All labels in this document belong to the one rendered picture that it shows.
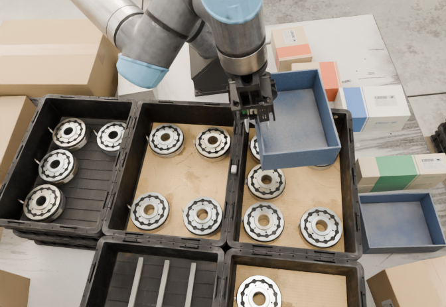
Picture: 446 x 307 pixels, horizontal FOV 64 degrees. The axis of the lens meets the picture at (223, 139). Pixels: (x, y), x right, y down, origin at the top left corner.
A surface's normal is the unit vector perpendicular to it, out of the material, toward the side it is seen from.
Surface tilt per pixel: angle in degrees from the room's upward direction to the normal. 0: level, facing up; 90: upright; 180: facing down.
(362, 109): 0
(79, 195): 0
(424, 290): 0
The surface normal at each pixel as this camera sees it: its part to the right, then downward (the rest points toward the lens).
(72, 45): -0.07, -0.50
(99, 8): -0.47, -0.07
